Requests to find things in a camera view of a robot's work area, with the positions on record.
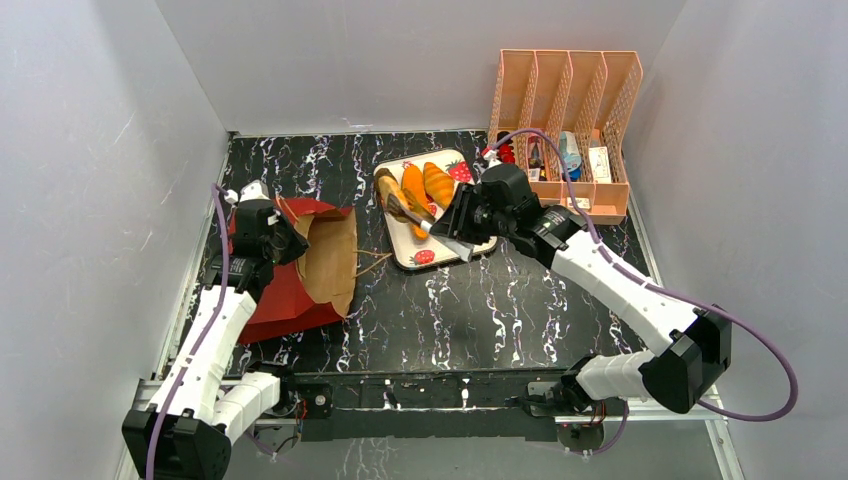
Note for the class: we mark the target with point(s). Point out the strawberry print tray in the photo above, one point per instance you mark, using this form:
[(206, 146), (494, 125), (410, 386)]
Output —
[(410, 252)]

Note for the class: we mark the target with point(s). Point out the small striped fake croissant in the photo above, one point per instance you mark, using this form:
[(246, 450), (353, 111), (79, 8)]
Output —
[(393, 192)]

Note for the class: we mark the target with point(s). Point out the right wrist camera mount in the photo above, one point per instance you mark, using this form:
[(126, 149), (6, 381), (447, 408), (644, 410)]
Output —
[(491, 158)]

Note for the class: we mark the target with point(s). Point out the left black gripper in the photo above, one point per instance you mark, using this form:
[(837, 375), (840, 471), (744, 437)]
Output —
[(298, 243)]

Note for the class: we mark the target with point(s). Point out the pink tube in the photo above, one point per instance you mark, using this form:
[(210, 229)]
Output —
[(535, 159)]

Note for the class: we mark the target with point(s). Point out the red brown paper bag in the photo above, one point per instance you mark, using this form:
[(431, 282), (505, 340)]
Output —
[(317, 289)]

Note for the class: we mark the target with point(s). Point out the red black bottle stack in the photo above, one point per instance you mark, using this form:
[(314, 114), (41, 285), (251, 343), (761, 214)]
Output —
[(505, 151)]

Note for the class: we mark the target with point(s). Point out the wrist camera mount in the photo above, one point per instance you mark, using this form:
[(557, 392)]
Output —
[(255, 190), (491, 158)]

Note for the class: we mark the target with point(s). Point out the metal tongs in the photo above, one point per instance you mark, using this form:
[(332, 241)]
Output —
[(463, 250)]

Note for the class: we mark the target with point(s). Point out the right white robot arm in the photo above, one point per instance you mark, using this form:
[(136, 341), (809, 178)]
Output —
[(687, 348)]

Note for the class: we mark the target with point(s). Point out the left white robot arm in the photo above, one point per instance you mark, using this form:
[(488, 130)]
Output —
[(205, 358)]

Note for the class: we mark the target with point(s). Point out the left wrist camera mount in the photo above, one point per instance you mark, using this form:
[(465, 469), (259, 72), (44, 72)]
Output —
[(255, 190)]

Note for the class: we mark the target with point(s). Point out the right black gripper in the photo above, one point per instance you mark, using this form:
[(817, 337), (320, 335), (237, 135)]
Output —
[(460, 216)]

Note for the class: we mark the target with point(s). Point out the small white card box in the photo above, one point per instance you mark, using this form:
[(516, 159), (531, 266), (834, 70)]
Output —
[(581, 203)]

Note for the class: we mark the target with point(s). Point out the peach desk organizer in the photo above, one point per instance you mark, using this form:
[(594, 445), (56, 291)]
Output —
[(571, 109)]

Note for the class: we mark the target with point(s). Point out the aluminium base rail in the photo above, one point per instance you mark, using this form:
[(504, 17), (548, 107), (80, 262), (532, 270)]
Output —
[(319, 407)]

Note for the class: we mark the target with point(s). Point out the fake bread loaf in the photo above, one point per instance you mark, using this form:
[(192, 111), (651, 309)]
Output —
[(438, 184), (412, 184)]

